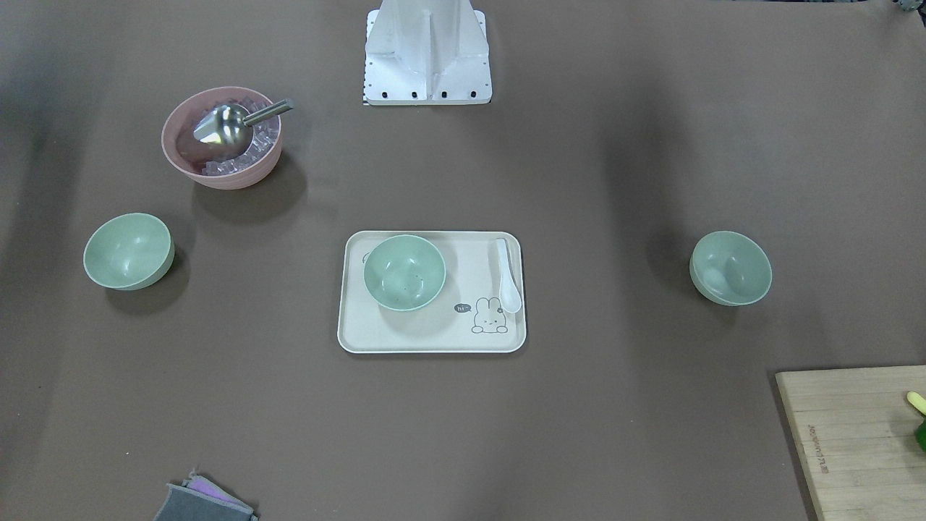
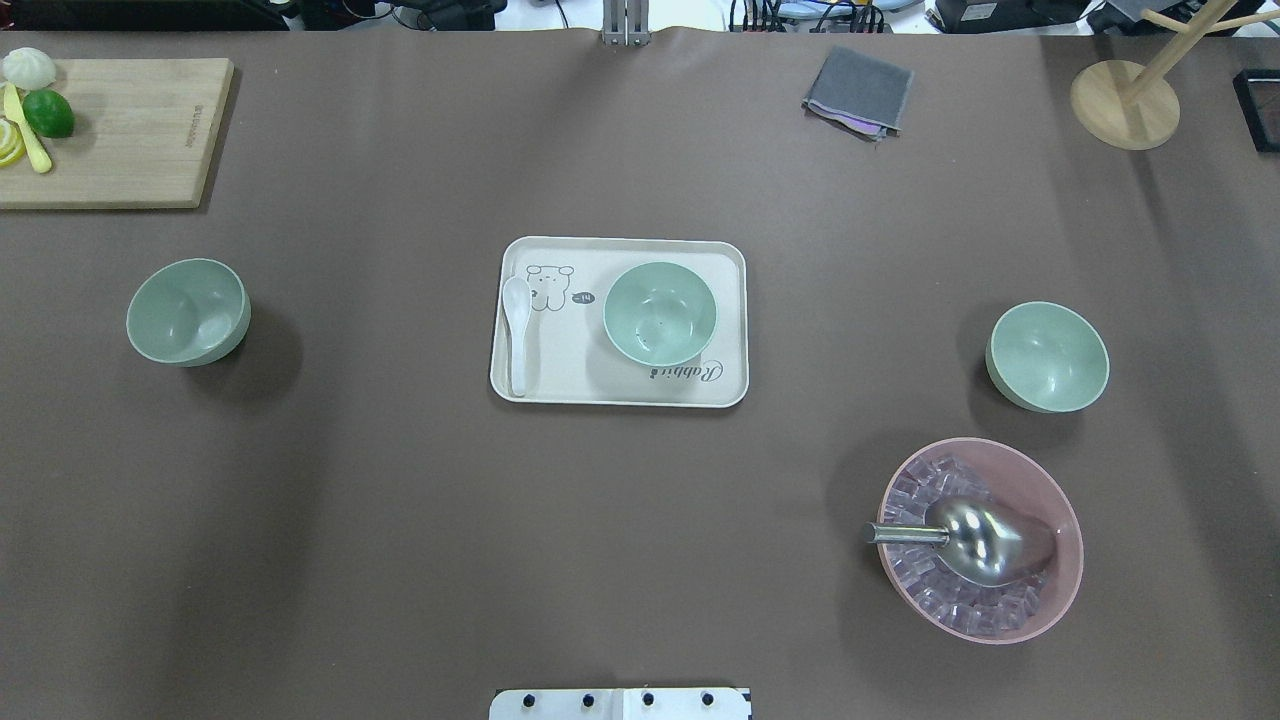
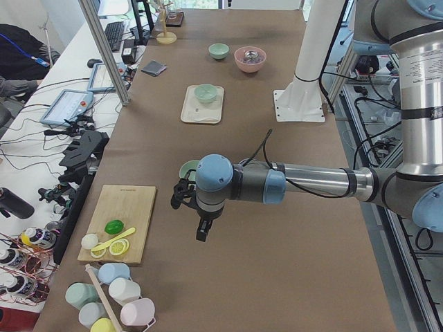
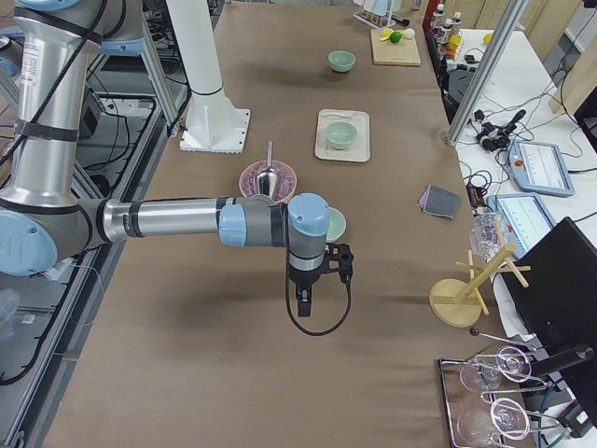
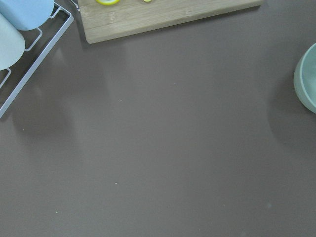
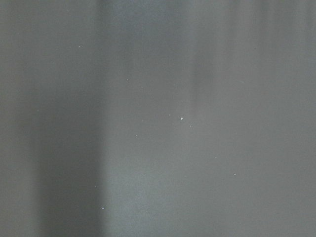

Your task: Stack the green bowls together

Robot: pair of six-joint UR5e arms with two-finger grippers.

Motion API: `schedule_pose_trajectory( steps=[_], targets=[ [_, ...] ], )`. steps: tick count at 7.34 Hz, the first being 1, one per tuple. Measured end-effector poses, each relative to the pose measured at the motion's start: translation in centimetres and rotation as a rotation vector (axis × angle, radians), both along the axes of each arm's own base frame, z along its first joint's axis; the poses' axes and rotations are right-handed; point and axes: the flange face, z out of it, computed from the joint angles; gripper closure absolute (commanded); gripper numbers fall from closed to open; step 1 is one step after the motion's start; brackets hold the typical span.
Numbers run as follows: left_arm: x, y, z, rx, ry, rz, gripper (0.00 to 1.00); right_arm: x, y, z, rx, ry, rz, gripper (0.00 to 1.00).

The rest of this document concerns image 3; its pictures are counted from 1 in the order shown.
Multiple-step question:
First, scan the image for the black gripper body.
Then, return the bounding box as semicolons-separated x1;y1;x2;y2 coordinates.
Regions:
170;169;197;210

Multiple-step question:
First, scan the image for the green bowl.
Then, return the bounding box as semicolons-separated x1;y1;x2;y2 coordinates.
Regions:
194;84;217;104
179;160;199;181
208;43;230;60

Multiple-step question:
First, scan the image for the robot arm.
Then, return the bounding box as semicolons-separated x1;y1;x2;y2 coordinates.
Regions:
171;1;442;241

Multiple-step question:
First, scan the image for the wooden cutting board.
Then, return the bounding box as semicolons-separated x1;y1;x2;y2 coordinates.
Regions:
78;185;156;264

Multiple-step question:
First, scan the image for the green lime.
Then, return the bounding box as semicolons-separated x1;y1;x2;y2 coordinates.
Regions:
104;219;125;234

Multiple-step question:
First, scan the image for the white tray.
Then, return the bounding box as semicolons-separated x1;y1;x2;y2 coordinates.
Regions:
180;85;224;124

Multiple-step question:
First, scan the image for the lemon slice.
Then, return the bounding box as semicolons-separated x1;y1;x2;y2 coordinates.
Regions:
90;248;107;259
109;238;129;256

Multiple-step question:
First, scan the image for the yellow plastic knife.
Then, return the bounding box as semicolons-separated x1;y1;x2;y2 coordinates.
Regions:
91;227;136;251

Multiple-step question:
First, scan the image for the white cup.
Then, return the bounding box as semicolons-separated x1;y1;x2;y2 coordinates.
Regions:
108;277;141;306

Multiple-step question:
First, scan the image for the pink cup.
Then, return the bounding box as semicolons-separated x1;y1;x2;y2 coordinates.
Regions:
120;298;156;326

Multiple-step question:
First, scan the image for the green bowl on tray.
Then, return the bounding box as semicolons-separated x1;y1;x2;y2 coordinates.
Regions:
194;84;217;104

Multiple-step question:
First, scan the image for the blue cup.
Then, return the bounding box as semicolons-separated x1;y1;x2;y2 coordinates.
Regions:
98;263;131;284

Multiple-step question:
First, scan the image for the white round fruit piece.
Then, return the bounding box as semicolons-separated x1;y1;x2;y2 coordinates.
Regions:
81;233;99;250

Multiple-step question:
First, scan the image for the black tool holder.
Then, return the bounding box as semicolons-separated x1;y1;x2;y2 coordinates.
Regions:
58;130;109;185

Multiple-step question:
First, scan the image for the wooden cup rack stick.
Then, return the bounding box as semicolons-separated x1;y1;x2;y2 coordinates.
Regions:
84;264;123;332

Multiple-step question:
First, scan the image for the grey folded cloth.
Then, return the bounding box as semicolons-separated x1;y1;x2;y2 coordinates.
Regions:
141;60;167;77

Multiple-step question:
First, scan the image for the yellow cup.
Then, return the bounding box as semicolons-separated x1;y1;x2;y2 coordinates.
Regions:
90;317;116;332

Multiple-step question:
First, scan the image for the grey cup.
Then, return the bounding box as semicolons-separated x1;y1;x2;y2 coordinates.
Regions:
78;302;106;329

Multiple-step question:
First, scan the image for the green cup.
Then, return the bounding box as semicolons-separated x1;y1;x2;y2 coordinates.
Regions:
65;283;98;310

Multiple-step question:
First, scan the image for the blue teach pendant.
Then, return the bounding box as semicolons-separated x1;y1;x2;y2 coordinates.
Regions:
40;89;93;127
87;63;114;93

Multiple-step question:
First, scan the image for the pink bowl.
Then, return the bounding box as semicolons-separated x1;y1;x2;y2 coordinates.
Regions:
234;46;266;73

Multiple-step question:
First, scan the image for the metal scoop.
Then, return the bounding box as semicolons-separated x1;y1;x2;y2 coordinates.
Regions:
243;50;260;64

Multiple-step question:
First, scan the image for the wooden stand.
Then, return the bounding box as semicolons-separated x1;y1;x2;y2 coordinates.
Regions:
150;0;177;44

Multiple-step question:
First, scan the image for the black keyboard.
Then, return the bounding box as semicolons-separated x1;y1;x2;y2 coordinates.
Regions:
105;21;125;53

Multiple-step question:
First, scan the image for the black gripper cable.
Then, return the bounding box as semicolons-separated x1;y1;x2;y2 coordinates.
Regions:
245;129;340;199

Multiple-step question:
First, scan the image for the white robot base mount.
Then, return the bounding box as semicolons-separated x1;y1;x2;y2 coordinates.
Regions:
273;0;347;122

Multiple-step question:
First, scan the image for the copper wire rack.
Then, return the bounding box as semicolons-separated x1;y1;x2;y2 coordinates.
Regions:
1;233;58;311

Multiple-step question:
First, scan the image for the aluminium frame post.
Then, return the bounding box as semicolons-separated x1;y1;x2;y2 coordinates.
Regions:
78;0;130;107

